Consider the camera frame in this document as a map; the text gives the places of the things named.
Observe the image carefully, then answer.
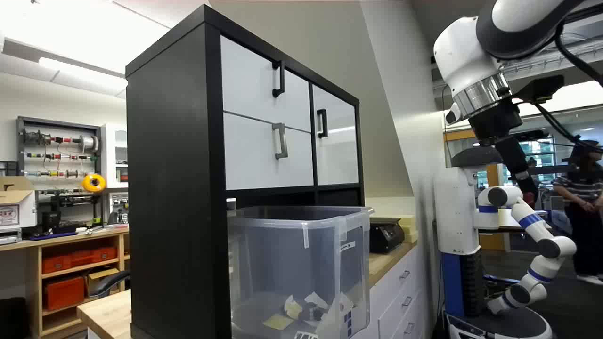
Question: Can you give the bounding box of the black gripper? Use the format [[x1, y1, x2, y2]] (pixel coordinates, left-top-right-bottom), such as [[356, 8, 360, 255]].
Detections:
[[467, 98, 540, 210]]

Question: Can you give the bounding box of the clear plastic storage box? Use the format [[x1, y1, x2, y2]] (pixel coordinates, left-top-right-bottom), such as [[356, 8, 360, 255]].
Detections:
[[226, 204, 373, 339]]

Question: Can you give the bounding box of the white cabinet door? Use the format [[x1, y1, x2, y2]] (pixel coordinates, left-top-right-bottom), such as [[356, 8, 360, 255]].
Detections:
[[311, 83, 361, 189]]

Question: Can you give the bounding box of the black cabinet with white drawers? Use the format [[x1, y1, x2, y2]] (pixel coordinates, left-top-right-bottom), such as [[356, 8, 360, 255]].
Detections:
[[124, 4, 367, 339]]

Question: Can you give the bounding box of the brown cardboard box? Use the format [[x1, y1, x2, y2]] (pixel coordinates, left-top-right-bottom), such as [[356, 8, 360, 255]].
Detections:
[[84, 268, 122, 298]]

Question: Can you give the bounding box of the person in striped shirt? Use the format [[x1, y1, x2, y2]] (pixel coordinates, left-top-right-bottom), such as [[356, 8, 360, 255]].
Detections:
[[552, 138, 603, 289]]

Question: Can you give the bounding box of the white and blue mobile robot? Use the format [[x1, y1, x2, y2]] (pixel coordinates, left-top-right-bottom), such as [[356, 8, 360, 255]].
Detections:
[[431, 146, 556, 339]]

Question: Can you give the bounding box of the black desktop device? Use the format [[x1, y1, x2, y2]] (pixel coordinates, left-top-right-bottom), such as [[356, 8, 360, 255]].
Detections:
[[367, 217, 407, 257]]

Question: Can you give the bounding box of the wooden countertop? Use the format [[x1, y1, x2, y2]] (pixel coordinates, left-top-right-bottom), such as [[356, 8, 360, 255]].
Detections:
[[365, 215, 422, 291]]

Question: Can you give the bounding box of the yellow sticker sheet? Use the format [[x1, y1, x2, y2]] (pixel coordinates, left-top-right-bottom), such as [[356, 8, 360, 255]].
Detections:
[[262, 313, 294, 334]]

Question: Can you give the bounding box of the yellow filament spool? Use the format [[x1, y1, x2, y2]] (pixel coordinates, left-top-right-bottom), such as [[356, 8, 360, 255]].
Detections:
[[79, 172, 109, 198]]

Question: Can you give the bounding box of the wooden table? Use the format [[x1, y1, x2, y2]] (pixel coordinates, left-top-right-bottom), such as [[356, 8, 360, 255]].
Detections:
[[75, 289, 133, 339]]

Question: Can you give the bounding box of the long red storage bin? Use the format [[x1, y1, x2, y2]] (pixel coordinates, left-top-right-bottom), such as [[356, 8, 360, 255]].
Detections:
[[41, 245, 120, 277]]

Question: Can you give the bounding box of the ceiling light fixture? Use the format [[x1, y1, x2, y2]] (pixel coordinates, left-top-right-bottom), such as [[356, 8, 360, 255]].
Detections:
[[35, 55, 128, 100]]

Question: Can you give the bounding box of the black bench machine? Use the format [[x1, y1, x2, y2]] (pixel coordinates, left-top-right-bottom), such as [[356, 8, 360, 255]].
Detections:
[[35, 189, 105, 240]]

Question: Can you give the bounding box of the small red storage bin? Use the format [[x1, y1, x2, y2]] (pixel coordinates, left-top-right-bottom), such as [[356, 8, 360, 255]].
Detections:
[[41, 275, 88, 313]]

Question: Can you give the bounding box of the wooden workbench with shelves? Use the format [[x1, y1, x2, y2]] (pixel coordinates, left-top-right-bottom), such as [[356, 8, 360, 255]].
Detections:
[[0, 225, 132, 339]]

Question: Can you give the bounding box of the white boxy machine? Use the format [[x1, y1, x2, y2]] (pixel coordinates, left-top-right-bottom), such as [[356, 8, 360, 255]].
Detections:
[[0, 176, 39, 245]]

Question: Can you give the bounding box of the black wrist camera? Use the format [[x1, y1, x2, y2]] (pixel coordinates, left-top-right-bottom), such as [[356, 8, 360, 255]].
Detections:
[[510, 74, 567, 106]]

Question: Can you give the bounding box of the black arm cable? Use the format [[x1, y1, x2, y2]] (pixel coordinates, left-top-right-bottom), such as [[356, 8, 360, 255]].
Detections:
[[554, 17, 603, 87]]

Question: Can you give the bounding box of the black door handle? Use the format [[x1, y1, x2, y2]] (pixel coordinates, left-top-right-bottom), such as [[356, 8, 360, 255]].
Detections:
[[314, 108, 329, 140]]

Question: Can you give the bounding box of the silver cabinet drawer handle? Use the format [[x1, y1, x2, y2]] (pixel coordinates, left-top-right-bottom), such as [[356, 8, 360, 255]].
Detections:
[[271, 121, 292, 162]]

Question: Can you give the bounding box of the black drawer handle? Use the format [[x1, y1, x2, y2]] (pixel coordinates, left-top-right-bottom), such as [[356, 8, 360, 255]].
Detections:
[[269, 59, 288, 100]]

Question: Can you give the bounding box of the white drawer with silver handle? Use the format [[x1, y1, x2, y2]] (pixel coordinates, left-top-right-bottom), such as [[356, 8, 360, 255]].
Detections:
[[222, 112, 316, 193]]

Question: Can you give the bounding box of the white drawer with black handle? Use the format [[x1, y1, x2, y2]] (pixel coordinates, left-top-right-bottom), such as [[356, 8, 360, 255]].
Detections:
[[218, 34, 314, 134]]

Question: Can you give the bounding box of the white wall cabinet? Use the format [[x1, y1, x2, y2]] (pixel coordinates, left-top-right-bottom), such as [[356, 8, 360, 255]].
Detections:
[[101, 121, 132, 193]]

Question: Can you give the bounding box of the wall tool rack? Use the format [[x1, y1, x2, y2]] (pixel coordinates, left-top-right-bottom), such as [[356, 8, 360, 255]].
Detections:
[[15, 115, 105, 193]]

